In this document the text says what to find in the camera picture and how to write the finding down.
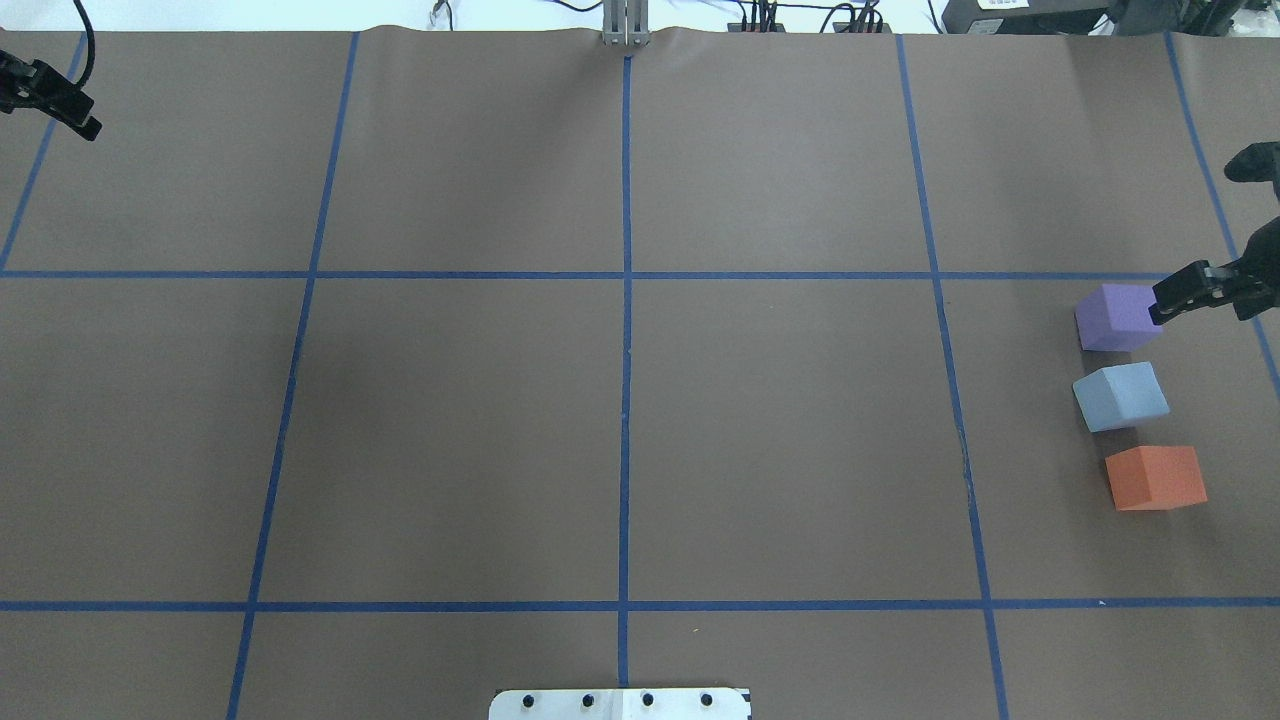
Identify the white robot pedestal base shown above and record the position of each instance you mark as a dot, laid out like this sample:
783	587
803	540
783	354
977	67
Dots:
623	703

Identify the orange foam block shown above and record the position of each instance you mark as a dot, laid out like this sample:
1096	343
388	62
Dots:
1155	478

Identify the purple foam block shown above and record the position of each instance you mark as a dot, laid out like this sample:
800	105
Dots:
1115	318

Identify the light blue foam block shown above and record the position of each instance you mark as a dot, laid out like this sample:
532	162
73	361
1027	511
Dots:
1120	396

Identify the aluminium frame post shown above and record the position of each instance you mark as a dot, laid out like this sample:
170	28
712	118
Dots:
625	23

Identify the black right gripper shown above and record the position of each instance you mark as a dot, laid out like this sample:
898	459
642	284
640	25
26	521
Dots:
1222	280

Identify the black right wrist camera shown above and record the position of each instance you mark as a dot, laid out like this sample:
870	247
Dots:
1256	163

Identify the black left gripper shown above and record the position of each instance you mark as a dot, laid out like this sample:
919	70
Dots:
42	88

